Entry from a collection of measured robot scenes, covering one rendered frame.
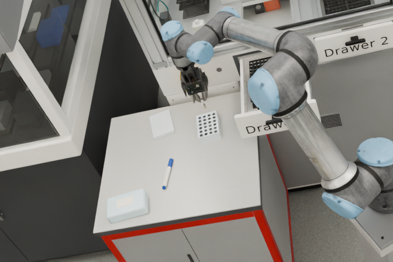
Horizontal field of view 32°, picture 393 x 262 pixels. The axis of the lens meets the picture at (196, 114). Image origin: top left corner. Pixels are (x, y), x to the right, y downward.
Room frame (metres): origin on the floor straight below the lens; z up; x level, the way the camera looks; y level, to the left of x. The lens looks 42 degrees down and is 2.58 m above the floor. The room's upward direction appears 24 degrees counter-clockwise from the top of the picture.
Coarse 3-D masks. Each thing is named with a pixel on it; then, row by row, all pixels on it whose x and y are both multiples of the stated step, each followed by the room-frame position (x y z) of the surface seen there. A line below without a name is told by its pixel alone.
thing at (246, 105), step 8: (240, 56) 2.10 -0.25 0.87; (248, 56) 2.05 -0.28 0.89; (256, 56) 2.04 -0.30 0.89; (264, 56) 2.03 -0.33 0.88; (240, 64) 2.03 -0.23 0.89; (248, 64) 2.05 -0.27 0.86; (240, 72) 1.99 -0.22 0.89; (248, 72) 2.04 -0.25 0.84; (240, 80) 1.94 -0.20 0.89; (248, 80) 1.99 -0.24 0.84; (240, 88) 1.90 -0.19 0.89; (248, 96) 1.91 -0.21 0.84; (312, 96) 1.76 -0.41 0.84; (248, 104) 1.87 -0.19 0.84
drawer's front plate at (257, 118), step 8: (312, 104) 1.65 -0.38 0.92; (248, 112) 1.73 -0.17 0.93; (256, 112) 1.71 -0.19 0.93; (240, 120) 1.73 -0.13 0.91; (248, 120) 1.72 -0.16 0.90; (256, 120) 1.71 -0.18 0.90; (264, 120) 1.70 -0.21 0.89; (320, 120) 1.64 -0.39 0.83; (240, 128) 1.73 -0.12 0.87; (248, 128) 1.72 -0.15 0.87; (256, 128) 1.71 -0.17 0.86; (272, 128) 1.70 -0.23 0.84; (280, 128) 1.69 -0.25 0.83; (248, 136) 1.72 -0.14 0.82
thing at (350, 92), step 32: (320, 64) 1.95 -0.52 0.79; (352, 64) 1.92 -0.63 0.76; (384, 64) 1.88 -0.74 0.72; (320, 96) 1.96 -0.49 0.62; (352, 96) 1.93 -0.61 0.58; (384, 96) 1.89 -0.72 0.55; (352, 128) 1.93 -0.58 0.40; (384, 128) 1.89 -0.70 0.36; (288, 160) 2.03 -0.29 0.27; (352, 160) 1.94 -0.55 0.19
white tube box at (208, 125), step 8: (208, 112) 1.96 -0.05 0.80; (216, 112) 1.94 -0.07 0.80; (200, 120) 1.94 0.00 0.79; (208, 120) 1.92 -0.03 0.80; (216, 120) 1.90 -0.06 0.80; (200, 128) 1.90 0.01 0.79; (208, 128) 1.88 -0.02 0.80; (216, 128) 1.86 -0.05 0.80; (200, 136) 1.86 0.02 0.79; (208, 136) 1.84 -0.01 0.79; (216, 136) 1.83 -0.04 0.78
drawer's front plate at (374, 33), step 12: (384, 24) 1.86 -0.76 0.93; (324, 36) 1.94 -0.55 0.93; (336, 36) 1.91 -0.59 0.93; (348, 36) 1.90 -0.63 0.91; (360, 36) 1.88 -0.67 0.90; (372, 36) 1.87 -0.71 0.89; (384, 36) 1.86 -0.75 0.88; (324, 48) 1.93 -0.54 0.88; (336, 48) 1.91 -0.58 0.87; (348, 48) 1.90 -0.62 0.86; (360, 48) 1.89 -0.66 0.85; (372, 48) 1.87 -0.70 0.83; (384, 48) 1.86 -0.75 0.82; (324, 60) 1.93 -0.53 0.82
